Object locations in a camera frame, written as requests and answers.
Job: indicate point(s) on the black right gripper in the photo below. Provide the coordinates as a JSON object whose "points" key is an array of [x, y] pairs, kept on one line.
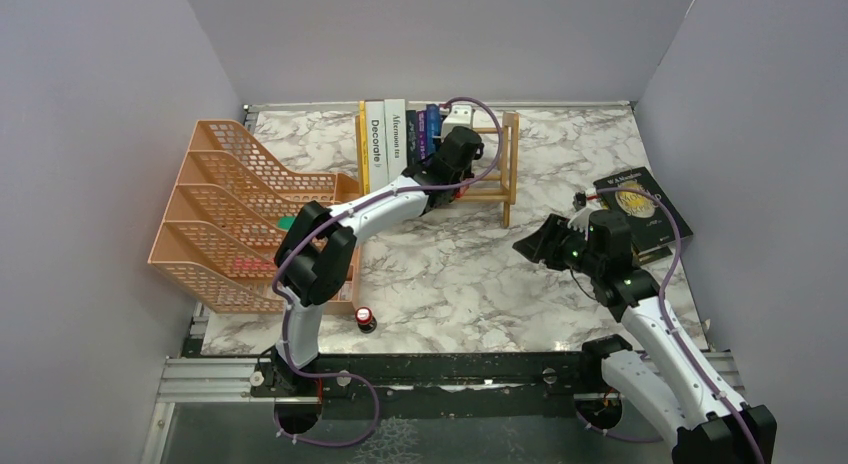
{"points": [[544, 243]]}

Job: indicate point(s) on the pink highlighter in organizer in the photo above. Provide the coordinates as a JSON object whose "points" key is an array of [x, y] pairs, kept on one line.
{"points": [[252, 268]]}

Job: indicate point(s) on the black metal base rail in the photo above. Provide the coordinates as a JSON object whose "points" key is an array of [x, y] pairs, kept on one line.
{"points": [[434, 386]]}

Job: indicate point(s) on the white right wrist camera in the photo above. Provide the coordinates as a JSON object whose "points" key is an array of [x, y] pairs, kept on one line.
{"points": [[584, 206]]}

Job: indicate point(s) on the green eraser in organizer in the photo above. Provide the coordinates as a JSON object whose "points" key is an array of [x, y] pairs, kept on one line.
{"points": [[285, 223]]}

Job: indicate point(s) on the red capped small bottle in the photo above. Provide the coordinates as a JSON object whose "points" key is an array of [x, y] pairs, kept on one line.
{"points": [[365, 319]]}

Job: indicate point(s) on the white Furniture Decorate book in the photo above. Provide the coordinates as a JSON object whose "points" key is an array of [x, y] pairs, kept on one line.
{"points": [[375, 127]]}

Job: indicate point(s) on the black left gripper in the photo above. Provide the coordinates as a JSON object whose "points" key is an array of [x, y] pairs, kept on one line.
{"points": [[466, 173]]}

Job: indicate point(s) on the orange plastic file organizer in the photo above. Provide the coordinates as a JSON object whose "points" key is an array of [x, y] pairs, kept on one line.
{"points": [[229, 193]]}

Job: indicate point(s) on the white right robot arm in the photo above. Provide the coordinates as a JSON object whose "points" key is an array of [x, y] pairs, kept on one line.
{"points": [[698, 414]]}

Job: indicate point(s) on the black Moon and Sixpence book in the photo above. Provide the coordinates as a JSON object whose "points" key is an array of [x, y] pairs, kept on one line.
{"points": [[651, 228]]}

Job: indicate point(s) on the purple 52-Storey Treehouse book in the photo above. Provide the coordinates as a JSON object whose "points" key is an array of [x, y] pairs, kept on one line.
{"points": [[421, 146]]}

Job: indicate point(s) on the thin yellow book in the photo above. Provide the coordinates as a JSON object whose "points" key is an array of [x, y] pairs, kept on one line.
{"points": [[362, 153]]}

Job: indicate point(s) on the Afternoon tea coffee cover book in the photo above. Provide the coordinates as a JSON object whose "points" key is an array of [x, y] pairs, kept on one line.
{"points": [[396, 136]]}

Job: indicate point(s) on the floral Little Women book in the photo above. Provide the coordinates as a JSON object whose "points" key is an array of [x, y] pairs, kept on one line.
{"points": [[412, 138]]}

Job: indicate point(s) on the wooden book rack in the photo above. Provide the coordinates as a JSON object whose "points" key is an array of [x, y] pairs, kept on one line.
{"points": [[499, 186]]}

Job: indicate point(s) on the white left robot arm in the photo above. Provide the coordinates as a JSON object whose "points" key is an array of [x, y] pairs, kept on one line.
{"points": [[314, 258]]}

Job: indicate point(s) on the blue Jane Eyre book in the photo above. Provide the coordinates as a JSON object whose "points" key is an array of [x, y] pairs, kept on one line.
{"points": [[433, 128]]}

